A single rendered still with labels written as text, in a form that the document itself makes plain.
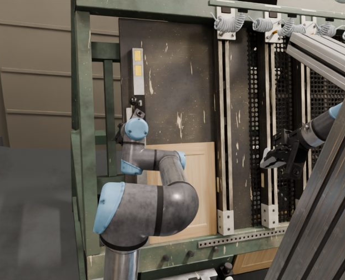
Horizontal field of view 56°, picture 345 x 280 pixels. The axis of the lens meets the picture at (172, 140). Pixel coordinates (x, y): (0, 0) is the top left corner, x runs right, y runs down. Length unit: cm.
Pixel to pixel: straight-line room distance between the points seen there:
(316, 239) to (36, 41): 319
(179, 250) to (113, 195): 103
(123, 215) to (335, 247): 41
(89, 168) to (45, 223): 159
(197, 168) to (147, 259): 51
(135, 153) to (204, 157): 66
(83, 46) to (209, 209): 101
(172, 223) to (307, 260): 29
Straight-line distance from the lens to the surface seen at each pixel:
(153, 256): 168
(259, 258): 251
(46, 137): 389
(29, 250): 288
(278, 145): 111
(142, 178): 158
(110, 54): 165
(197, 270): 182
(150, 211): 72
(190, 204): 76
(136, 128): 109
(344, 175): 49
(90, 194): 154
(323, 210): 53
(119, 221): 72
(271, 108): 185
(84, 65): 154
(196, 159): 169
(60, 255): 280
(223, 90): 170
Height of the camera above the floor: 215
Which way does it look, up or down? 30 degrees down
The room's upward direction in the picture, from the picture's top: 9 degrees clockwise
